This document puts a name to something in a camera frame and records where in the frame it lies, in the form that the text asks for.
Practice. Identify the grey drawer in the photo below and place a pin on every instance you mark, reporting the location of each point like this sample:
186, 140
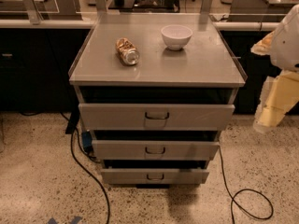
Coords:
155, 117
154, 176
155, 150

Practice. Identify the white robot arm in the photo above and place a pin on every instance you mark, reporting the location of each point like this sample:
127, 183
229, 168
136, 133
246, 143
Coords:
285, 43

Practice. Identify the grey metal drawer cabinet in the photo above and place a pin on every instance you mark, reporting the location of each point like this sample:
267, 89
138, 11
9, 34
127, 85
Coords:
202, 73

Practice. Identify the white ceramic bowl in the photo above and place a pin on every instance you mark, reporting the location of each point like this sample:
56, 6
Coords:
176, 36

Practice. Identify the blue box behind cabinet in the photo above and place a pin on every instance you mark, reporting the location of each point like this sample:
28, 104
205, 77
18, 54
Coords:
87, 142

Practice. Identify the white counter rail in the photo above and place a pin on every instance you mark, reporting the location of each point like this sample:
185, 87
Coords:
57, 24

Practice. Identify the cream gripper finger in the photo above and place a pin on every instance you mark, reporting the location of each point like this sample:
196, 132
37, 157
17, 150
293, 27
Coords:
278, 96
263, 47

